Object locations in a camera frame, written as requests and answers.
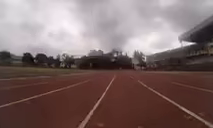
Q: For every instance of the row of dark trees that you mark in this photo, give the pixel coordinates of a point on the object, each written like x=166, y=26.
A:
x=44, y=60

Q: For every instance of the grandstand building with roof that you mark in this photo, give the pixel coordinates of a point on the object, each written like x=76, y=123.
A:
x=197, y=55

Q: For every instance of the red running track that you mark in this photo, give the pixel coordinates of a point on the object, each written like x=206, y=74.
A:
x=127, y=103

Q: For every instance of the green grass field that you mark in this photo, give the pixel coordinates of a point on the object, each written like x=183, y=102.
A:
x=24, y=70

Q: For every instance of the dark low building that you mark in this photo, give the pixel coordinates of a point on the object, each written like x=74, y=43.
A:
x=104, y=62

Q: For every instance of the pale long building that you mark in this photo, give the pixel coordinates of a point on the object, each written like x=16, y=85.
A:
x=16, y=59

